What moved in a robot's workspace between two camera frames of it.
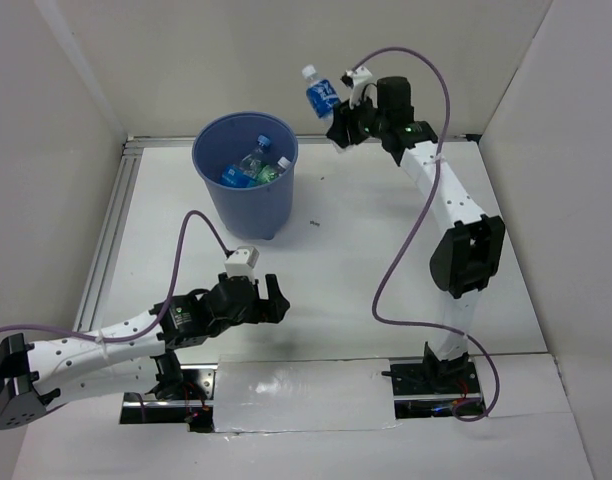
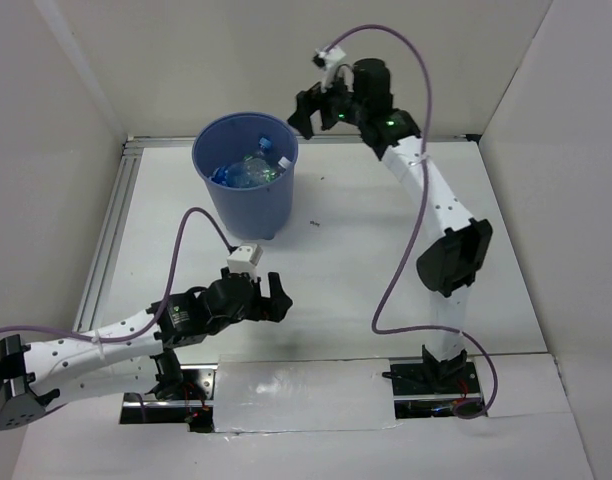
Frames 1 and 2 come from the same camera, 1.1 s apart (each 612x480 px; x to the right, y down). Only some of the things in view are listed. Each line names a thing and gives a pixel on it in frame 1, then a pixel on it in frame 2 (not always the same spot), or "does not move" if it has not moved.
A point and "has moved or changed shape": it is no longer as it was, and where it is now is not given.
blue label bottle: [321, 93] has moved or changed shape
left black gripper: [268, 310] does not move
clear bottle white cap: [282, 164] does not move
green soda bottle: [266, 175] does not move
